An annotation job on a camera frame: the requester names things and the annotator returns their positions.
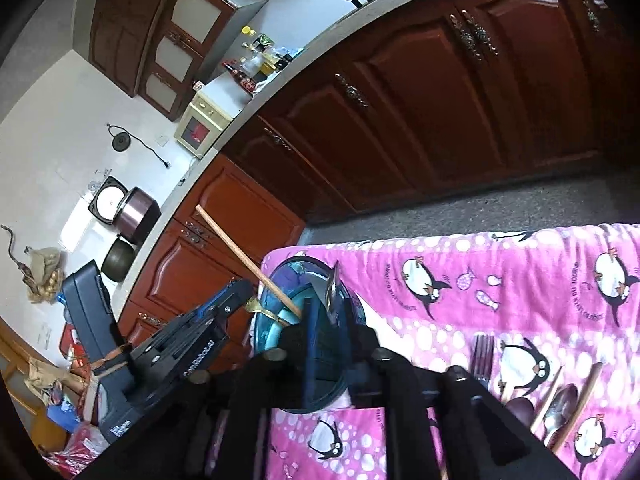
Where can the dark steel spoon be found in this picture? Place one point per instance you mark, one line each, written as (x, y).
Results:
(523, 409)

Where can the thick wooden chopstick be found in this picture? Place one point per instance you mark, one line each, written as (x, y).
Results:
(582, 401)

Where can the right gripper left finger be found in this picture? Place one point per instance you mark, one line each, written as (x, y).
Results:
(300, 342)

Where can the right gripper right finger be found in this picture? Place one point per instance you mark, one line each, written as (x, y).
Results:
(357, 341)

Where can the upper wall cabinet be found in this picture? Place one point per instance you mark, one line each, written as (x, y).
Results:
(158, 49)

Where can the shiny steel spoon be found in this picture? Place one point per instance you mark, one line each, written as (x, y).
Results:
(561, 408)

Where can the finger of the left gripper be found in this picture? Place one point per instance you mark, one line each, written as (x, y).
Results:
(236, 324)
(229, 299)

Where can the white ceramic spoon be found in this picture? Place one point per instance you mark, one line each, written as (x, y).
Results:
(332, 300)

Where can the white floral utensil cup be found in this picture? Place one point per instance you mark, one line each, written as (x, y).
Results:
(325, 347)

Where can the dark wood lower cabinets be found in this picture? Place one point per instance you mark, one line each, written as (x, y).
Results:
(394, 107)

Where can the cream microwave oven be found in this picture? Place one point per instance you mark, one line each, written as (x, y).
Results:
(201, 125)

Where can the steel fork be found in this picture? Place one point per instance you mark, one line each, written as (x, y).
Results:
(483, 358)

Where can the condiment bottles group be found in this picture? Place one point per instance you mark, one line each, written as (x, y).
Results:
(260, 60)

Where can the pink penguin towel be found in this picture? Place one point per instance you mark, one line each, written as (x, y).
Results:
(556, 301)

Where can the dark wok bowl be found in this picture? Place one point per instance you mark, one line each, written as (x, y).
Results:
(118, 260)

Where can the pale wooden chopstick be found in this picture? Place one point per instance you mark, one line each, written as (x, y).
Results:
(545, 405)

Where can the rice cooker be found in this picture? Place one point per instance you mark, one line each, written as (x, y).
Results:
(131, 213)

